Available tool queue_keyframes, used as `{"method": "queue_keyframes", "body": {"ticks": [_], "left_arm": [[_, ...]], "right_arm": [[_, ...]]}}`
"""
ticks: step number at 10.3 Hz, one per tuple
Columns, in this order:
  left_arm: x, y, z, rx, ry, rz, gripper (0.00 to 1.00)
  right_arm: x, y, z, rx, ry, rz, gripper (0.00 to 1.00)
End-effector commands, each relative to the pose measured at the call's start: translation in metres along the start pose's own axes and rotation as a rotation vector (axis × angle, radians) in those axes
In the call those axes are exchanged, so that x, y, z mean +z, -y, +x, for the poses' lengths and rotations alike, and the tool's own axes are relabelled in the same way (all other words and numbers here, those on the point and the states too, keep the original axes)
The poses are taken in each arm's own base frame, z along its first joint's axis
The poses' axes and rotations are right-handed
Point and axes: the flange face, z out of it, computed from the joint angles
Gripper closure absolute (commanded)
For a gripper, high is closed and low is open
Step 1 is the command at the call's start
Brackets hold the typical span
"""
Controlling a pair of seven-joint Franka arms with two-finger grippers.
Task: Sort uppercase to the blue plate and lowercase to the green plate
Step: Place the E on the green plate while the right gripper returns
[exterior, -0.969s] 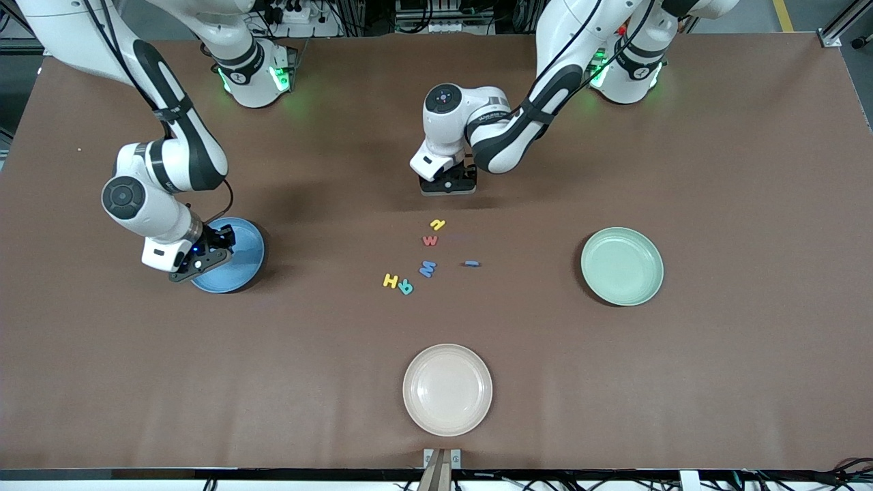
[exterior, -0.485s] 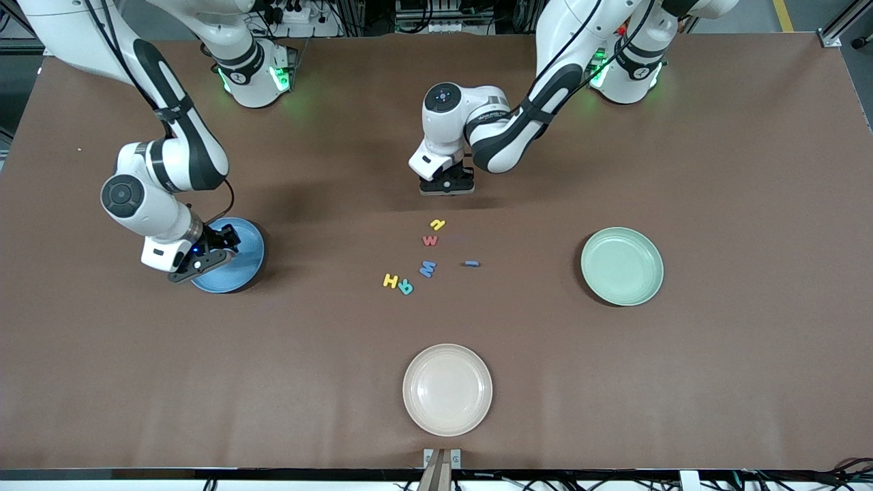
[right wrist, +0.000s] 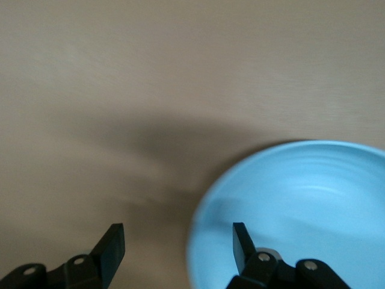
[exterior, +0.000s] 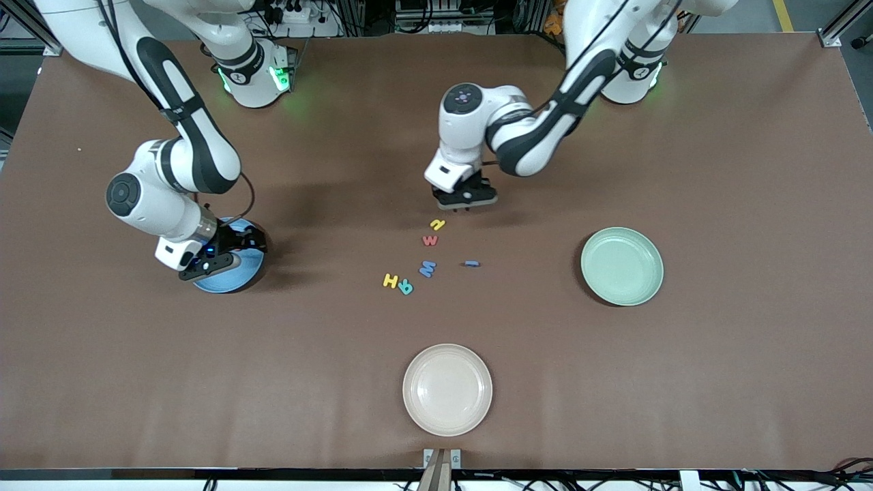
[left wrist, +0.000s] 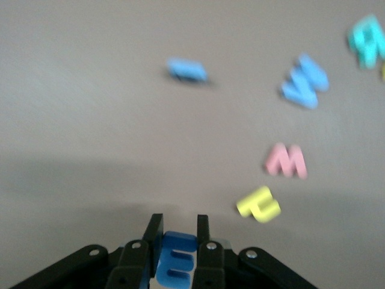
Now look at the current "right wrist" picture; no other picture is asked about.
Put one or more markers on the blue plate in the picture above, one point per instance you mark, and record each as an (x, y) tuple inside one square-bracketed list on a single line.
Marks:
[(300, 204)]

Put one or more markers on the brown table cover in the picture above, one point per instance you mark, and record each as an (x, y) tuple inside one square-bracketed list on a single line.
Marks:
[(150, 75)]

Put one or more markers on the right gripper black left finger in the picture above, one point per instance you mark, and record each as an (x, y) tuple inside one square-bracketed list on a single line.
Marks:
[(102, 268)]

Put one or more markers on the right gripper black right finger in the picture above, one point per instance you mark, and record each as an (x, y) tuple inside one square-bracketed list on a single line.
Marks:
[(258, 271)]

